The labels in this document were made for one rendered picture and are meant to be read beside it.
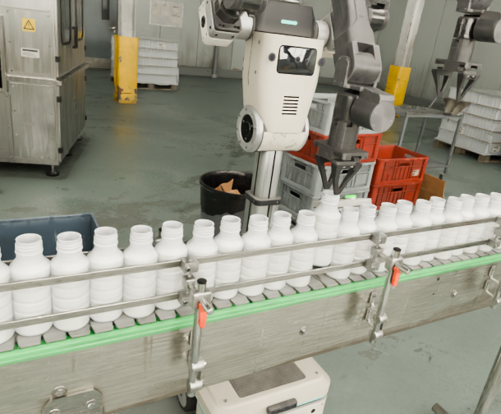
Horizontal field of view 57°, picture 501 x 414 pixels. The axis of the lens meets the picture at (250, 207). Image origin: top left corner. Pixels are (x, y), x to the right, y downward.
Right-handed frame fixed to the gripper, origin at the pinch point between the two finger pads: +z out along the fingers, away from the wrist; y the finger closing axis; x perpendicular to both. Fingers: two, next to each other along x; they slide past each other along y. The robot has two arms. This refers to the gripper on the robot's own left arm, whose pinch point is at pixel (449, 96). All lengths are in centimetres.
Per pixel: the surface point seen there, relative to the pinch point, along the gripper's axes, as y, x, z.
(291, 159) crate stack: 188, -84, 77
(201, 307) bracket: -27, 81, 32
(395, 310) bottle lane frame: -20, 24, 50
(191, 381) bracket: -25, 81, 49
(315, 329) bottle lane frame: -20, 49, 50
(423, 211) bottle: -16.4, 19.3, 25.3
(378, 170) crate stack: 170, -156, 83
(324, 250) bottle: -17, 48, 31
